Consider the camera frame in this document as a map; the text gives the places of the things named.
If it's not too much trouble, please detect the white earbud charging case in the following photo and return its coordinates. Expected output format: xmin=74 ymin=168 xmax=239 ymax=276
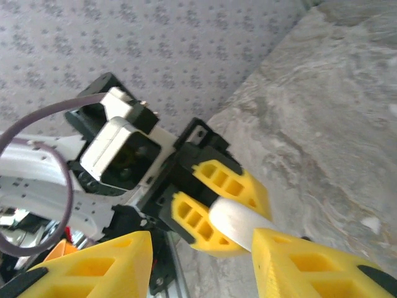
xmin=208 ymin=197 xmax=280 ymax=254

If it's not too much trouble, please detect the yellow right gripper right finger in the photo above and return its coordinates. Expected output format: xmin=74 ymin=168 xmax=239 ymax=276
xmin=252 ymin=227 xmax=397 ymax=298

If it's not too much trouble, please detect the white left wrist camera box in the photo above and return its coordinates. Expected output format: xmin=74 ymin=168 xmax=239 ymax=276
xmin=79 ymin=87 xmax=163 ymax=191

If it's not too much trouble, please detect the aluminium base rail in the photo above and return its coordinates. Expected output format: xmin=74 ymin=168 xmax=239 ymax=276
xmin=150 ymin=232 xmax=192 ymax=298

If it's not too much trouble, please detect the orange plastic object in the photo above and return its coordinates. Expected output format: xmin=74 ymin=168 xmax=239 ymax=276
xmin=43 ymin=238 xmax=78 ymax=263

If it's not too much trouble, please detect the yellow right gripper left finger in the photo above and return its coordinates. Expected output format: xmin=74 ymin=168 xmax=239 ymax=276
xmin=0 ymin=230 xmax=154 ymax=298

